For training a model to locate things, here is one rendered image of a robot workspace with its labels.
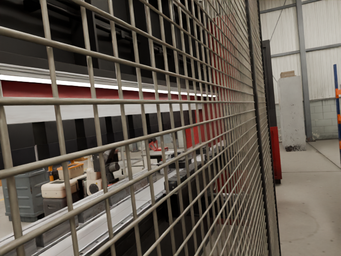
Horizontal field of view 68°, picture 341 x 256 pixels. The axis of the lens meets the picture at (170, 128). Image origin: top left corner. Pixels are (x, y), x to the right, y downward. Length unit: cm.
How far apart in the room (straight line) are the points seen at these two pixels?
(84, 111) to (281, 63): 834
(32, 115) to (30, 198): 319
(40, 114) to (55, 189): 151
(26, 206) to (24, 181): 36
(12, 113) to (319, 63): 890
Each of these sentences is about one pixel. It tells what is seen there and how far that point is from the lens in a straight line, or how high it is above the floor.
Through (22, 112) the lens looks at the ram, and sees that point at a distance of 100.
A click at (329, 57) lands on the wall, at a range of 936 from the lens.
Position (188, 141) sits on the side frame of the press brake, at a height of 97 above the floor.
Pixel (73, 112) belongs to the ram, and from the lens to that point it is 115.
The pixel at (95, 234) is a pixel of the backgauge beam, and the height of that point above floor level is 98.
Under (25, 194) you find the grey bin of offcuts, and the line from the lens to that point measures 421.
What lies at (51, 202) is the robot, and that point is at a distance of 256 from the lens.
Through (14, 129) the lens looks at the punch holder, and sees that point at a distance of 98.
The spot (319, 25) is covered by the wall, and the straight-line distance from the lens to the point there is 953.
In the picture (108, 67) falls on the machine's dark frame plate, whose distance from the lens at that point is 129.
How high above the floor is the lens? 131
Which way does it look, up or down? 3 degrees down
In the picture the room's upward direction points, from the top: 6 degrees counter-clockwise
